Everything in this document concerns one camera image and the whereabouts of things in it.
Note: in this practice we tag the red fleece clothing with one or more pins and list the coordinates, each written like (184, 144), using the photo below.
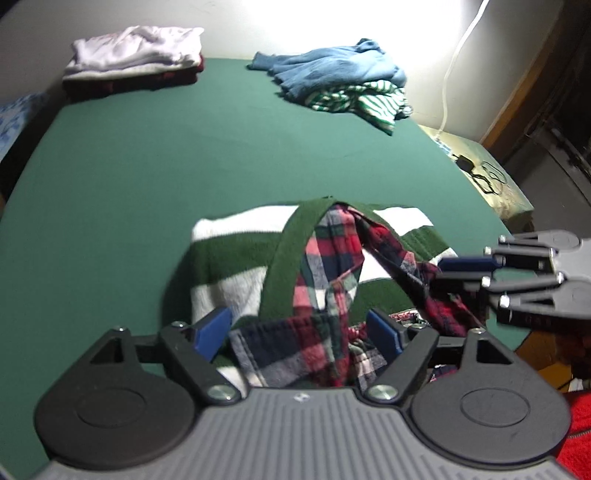
(579, 438)

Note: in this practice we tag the wooden cabinet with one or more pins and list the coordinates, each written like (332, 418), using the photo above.
(535, 355)

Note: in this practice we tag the blue sweater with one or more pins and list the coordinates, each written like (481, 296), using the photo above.
(332, 64)

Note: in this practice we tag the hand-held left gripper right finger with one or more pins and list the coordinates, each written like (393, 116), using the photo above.
(383, 332)

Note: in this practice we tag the grey checked cloth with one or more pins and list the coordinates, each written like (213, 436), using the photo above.
(404, 112)

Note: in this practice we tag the green white-striped sweater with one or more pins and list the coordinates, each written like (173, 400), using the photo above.
(231, 258)

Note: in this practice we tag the white power strip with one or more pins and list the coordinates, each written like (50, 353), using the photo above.
(444, 147)

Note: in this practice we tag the green white striped shirt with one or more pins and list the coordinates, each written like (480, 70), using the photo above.
(374, 104)

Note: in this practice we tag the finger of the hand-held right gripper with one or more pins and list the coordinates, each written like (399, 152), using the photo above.
(466, 264)
(521, 282)

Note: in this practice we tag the blue floral cloth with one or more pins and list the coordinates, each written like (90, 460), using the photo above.
(18, 124)

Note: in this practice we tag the wooden door frame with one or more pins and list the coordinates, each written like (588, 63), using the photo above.
(517, 106)

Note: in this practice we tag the black power adapter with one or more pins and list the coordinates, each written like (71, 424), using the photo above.
(464, 162)

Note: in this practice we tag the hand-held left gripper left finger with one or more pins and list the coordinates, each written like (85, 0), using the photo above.
(214, 332)

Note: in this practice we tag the red plaid shirt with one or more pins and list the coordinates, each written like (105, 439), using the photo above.
(323, 277)

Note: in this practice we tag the green table cover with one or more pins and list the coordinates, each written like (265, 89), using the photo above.
(138, 161)

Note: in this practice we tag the white folded shirt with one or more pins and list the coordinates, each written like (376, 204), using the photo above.
(138, 46)

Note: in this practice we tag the pale grey folded garment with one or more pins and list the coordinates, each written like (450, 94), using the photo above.
(115, 71)

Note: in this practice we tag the dark red folded garment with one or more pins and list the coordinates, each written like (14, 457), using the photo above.
(138, 85)

